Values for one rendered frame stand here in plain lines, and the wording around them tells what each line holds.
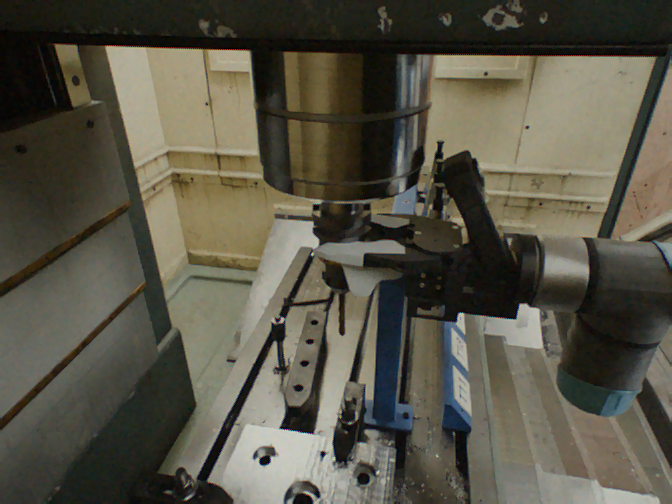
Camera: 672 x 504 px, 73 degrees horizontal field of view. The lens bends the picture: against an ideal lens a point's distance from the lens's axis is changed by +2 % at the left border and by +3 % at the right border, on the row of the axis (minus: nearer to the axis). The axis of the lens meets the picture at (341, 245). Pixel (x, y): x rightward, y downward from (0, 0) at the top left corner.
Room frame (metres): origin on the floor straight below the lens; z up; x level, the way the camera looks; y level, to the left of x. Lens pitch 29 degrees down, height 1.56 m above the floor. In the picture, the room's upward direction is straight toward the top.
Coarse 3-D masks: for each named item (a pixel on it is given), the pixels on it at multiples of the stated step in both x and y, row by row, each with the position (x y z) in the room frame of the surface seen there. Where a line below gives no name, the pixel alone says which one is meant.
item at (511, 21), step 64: (0, 0) 0.33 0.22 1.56; (64, 0) 0.32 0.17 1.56; (128, 0) 0.32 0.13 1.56; (192, 0) 0.31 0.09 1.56; (256, 0) 0.30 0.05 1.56; (320, 0) 0.29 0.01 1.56; (384, 0) 0.29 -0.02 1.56; (448, 0) 0.28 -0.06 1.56; (512, 0) 0.27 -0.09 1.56; (576, 0) 0.27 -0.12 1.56; (640, 0) 0.26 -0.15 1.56
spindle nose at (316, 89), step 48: (288, 96) 0.35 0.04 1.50; (336, 96) 0.34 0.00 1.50; (384, 96) 0.35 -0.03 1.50; (432, 96) 0.39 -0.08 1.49; (288, 144) 0.35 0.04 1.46; (336, 144) 0.34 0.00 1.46; (384, 144) 0.35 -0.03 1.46; (288, 192) 0.36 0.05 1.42; (336, 192) 0.34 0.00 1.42; (384, 192) 0.35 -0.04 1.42
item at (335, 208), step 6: (324, 204) 0.41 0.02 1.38; (330, 204) 0.40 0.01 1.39; (336, 204) 0.40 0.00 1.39; (342, 204) 0.40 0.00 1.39; (348, 204) 0.40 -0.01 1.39; (354, 204) 0.40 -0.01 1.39; (360, 204) 0.41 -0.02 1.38; (324, 210) 0.41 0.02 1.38; (330, 210) 0.40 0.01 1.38; (336, 210) 0.40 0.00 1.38; (342, 210) 0.40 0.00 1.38; (348, 210) 0.40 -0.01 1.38; (354, 210) 0.40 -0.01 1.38; (360, 210) 0.41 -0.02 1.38; (336, 216) 0.40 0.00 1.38; (342, 216) 0.40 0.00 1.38
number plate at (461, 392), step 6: (456, 372) 0.62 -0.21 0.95; (456, 378) 0.60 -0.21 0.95; (462, 378) 0.62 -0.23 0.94; (456, 384) 0.59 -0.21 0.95; (462, 384) 0.60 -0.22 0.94; (468, 384) 0.62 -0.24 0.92; (456, 390) 0.57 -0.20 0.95; (462, 390) 0.59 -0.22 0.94; (468, 390) 0.60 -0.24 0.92; (456, 396) 0.56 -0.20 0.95; (462, 396) 0.57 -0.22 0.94; (468, 396) 0.59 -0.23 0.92; (462, 402) 0.56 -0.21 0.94; (468, 402) 0.57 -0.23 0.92; (468, 408) 0.56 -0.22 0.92; (468, 414) 0.55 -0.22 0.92
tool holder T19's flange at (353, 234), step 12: (312, 204) 0.43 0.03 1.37; (312, 216) 0.41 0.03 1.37; (324, 216) 0.40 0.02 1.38; (348, 216) 0.40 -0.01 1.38; (360, 216) 0.40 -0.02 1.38; (312, 228) 0.41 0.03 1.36; (324, 228) 0.40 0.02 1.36; (336, 228) 0.39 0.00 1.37; (348, 228) 0.39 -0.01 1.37; (360, 228) 0.40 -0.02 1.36; (324, 240) 0.39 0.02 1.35; (336, 240) 0.39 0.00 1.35; (348, 240) 0.39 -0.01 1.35
